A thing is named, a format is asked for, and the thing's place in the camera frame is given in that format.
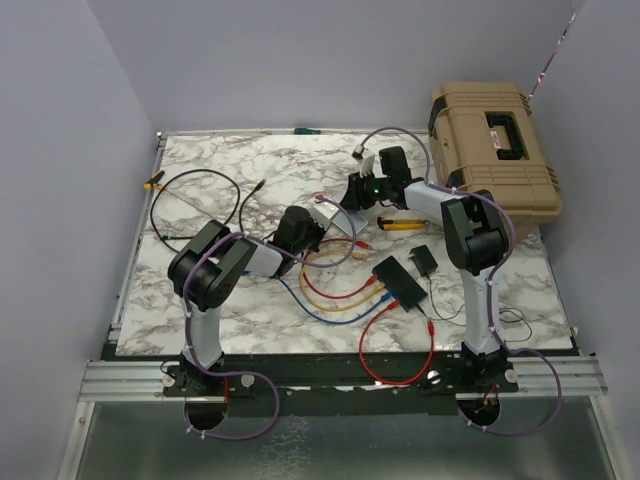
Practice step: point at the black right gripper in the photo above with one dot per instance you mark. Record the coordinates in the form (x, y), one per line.
(354, 199)

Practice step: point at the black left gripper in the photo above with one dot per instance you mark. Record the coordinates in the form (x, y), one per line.
(320, 231)

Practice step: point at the black power adapter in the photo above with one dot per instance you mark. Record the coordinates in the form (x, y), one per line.
(423, 260)

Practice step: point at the black network switch box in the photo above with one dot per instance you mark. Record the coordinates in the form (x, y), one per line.
(399, 283)

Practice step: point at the white small router box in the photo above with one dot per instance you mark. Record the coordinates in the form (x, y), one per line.
(349, 223)

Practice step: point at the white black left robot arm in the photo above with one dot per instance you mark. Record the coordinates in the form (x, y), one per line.
(207, 269)

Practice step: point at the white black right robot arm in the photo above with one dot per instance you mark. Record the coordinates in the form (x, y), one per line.
(476, 232)

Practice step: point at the yellow black utility knife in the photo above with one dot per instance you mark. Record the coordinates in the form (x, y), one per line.
(398, 224)

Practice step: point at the tan plastic tool case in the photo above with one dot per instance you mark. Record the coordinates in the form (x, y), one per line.
(482, 137)

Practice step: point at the yellow black screwdriver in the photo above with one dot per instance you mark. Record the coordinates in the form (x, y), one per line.
(155, 183)

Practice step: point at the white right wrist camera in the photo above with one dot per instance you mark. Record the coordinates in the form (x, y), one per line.
(365, 158)

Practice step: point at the green screwdriver at wall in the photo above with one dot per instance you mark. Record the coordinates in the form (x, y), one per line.
(306, 131)

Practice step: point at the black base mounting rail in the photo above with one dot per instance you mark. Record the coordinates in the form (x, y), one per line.
(333, 385)

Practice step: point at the aluminium frame rail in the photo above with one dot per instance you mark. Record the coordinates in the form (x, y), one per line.
(111, 379)

